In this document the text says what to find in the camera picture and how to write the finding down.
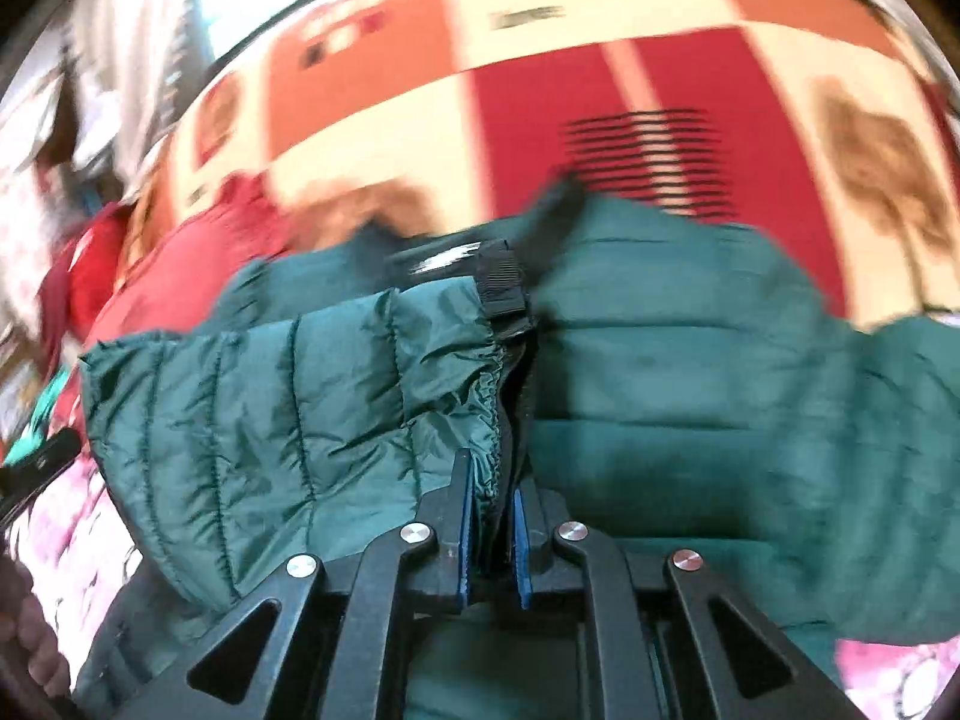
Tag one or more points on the white grey cloth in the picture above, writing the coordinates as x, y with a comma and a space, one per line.
135, 60

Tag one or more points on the person's left hand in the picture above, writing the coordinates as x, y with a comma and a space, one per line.
34, 634

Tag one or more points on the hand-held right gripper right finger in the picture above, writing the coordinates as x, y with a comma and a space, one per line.
523, 551

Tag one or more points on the pink penguin print blanket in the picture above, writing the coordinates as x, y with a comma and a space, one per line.
75, 547

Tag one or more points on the red heart-shaped frilled pillow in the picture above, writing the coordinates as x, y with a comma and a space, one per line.
187, 262

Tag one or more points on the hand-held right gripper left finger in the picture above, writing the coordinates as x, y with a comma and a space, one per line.
462, 540

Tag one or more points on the green puffer jacket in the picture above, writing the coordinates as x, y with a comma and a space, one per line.
675, 390

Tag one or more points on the orange red cream patterned blanket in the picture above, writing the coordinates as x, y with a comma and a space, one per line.
525, 90

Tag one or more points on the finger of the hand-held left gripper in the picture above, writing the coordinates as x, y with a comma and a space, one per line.
41, 461

